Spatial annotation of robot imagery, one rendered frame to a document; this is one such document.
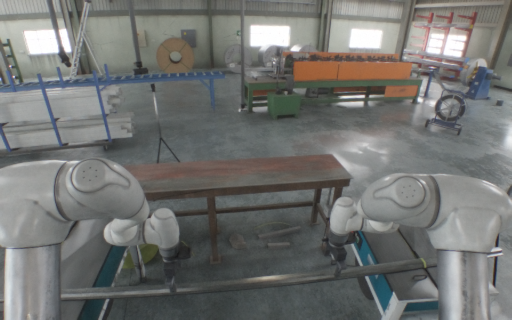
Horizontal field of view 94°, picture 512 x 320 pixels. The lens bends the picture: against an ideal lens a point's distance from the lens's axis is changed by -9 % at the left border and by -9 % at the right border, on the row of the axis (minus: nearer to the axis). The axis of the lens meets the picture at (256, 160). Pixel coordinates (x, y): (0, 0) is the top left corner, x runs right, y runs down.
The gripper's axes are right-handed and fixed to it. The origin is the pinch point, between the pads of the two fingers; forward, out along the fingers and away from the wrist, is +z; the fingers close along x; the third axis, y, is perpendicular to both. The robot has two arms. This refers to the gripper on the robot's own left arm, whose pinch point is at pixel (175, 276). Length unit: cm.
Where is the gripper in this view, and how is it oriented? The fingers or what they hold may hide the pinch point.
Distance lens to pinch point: 137.2
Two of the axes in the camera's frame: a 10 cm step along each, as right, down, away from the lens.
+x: 0.6, 4.6, -8.9
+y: -10.0, 0.1, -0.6
